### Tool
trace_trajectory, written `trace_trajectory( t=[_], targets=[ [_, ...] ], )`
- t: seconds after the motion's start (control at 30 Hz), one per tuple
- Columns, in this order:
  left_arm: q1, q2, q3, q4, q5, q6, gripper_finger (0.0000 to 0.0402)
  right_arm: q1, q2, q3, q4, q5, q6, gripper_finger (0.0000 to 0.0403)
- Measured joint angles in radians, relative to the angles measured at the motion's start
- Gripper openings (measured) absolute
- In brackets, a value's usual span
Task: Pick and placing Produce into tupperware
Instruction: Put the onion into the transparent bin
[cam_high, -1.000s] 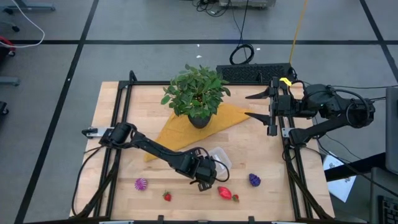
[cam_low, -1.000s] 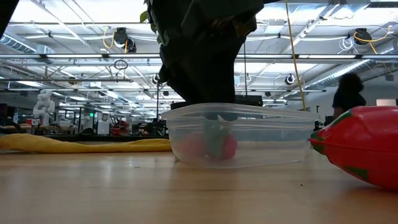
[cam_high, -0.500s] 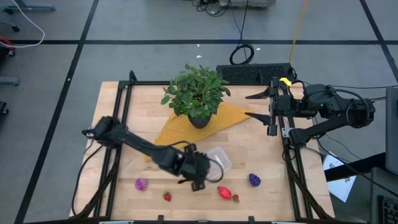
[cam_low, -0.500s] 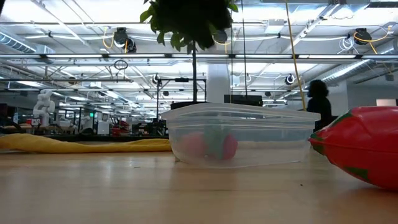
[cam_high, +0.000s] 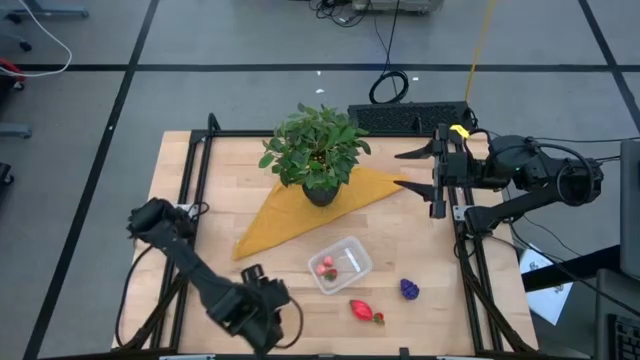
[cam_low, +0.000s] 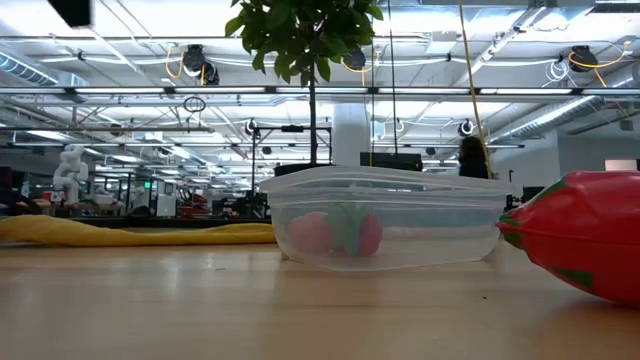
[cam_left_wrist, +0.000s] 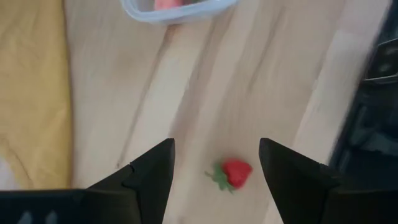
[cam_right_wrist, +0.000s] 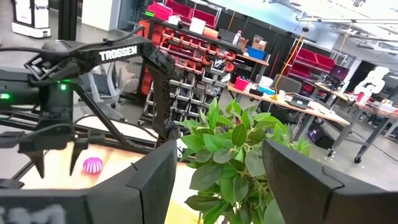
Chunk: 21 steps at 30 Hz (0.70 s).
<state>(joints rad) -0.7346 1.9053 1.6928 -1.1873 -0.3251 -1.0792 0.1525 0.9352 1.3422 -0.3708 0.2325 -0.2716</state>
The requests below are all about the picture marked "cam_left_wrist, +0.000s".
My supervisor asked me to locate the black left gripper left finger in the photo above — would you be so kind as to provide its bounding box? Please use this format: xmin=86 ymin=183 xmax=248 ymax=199
xmin=86 ymin=138 xmax=176 ymax=224

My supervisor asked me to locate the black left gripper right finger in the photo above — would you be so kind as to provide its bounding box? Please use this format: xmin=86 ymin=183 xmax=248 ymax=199
xmin=259 ymin=138 xmax=341 ymax=224

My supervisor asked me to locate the small red toy strawberry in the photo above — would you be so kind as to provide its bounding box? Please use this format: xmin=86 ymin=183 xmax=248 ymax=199
xmin=204 ymin=157 xmax=253 ymax=193

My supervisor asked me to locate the pink toy peach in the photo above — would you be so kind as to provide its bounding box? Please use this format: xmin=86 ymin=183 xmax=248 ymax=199
xmin=154 ymin=0 xmax=184 ymax=11

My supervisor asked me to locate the clear plastic tupperware container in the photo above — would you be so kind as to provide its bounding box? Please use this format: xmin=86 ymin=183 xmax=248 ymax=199
xmin=119 ymin=0 xmax=240 ymax=25

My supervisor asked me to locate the yellow cloth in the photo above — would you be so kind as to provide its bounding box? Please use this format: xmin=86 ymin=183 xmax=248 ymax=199
xmin=0 ymin=0 xmax=73 ymax=190

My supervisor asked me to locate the black aluminium table frame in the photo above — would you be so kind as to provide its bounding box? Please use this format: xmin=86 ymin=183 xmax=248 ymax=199
xmin=329 ymin=0 xmax=398 ymax=194

